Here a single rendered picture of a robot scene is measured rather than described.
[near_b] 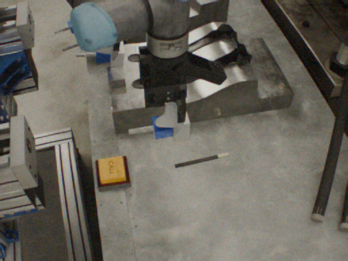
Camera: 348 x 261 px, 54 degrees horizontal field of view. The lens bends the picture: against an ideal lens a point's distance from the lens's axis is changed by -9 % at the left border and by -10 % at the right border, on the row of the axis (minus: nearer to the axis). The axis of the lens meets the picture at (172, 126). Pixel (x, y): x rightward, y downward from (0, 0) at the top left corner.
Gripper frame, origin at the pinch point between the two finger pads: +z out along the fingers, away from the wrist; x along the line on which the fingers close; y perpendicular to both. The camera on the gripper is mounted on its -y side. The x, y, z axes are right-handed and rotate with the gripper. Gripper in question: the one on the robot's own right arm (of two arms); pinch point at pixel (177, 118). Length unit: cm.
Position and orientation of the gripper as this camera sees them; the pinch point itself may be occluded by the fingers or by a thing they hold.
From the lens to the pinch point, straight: 80.6
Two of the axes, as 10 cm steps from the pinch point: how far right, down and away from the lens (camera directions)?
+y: -9.8, 1.5, -1.3
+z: 0.0, 6.3, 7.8
